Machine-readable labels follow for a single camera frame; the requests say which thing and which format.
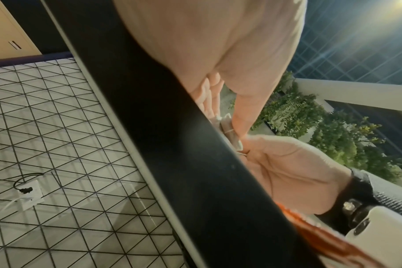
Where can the small white paper packet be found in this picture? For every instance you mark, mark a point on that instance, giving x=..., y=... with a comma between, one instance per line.
x=233, y=136

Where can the white wall outlet plate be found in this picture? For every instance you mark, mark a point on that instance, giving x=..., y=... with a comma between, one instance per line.
x=31, y=195

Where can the person's left hand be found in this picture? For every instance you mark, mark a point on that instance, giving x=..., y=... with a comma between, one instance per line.
x=207, y=39

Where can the black desk panel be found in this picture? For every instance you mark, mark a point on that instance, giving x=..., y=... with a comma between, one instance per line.
x=154, y=130

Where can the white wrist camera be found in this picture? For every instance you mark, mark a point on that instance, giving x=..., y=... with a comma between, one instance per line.
x=383, y=235

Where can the person's right hand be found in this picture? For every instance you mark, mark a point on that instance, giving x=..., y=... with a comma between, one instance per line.
x=293, y=172

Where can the white planter box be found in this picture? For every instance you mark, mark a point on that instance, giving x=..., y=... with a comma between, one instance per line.
x=353, y=94

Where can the green artificial plants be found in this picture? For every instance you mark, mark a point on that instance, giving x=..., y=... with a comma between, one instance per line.
x=323, y=128

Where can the beige door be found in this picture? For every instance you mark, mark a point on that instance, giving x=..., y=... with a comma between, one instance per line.
x=7, y=27

